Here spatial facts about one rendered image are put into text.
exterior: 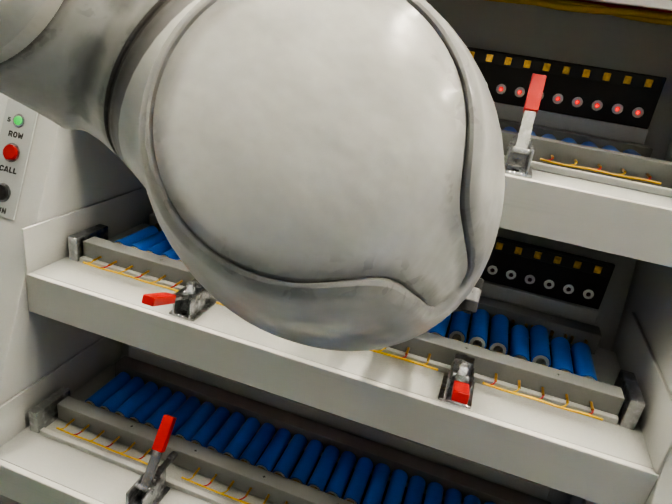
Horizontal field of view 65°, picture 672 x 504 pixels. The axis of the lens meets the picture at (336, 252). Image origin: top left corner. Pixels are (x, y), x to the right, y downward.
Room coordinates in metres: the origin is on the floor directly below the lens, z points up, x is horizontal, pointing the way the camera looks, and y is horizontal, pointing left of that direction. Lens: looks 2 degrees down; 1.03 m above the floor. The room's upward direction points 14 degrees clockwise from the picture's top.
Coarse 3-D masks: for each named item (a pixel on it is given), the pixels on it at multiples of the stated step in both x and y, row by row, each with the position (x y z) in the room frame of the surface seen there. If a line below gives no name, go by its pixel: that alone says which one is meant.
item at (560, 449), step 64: (128, 192) 0.67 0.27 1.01; (64, 256) 0.59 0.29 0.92; (64, 320) 0.55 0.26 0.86; (128, 320) 0.52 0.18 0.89; (256, 384) 0.49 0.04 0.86; (320, 384) 0.47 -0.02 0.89; (384, 384) 0.46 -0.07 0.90; (640, 384) 0.48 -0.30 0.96; (448, 448) 0.45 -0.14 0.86; (512, 448) 0.43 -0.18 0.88; (576, 448) 0.42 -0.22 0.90; (640, 448) 0.43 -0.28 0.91
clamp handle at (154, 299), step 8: (192, 288) 0.51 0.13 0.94; (144, 296) 0.45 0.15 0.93; (152, 296) 0.45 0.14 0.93; (160, 296) 0.45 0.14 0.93; (168, 296) 0.46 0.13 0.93; (176, 296) 0.48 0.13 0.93; (184, 296) 0.49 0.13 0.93; (192, 296) 0.51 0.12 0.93; (152, 304) 0.44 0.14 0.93; (160, 304) 0.45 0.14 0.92
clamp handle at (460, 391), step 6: (462, 366) 0.45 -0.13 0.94; (468, 366) 0.45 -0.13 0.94; (462, 372) 0.45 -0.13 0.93; (456, 378) 0.43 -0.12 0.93; (462, 378) 0.44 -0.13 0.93; (456, 384) 0.40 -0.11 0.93; (462, 384) 0.41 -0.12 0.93; (468, 384) 0.41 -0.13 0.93; (456, 390) 0.38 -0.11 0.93; (462, 390) 0.39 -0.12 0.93; (468, 390) 0.39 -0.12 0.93; (456, 396) 0.38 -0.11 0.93; (462, 396) 0.38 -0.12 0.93; (468, 396) 0.38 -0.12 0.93; (462, 402) 0.38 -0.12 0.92
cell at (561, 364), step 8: (552, 344) 0.54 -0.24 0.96; (560, 344) 0.53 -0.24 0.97; (568, 344) 0.54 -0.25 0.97; (552, 352) 0.53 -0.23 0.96; (560, 352) 0.52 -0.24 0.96; (568, 352) 0.52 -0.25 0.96; (552, 360) 0.51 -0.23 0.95; (560, 360) 0.50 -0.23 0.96; (568, 360) 0.50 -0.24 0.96; (560, 368) 0.49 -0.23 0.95; (568, 368) 0.49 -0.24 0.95
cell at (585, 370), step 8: (576, 344) 0.54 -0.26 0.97; (584, 344) 0.54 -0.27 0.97; (576, 352) 0.53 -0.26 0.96; (584, 352) 0.52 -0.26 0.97; (576, 360) 0.51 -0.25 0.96; (584, 360) 0.51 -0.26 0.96; (592, 360) 0.51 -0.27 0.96; (576, 368) 0.50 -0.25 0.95; (584, 368) 0.49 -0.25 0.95; (592, 368) 0.50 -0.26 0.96; (584, 376) 0.49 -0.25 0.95; (592, 376) 0.48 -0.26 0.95
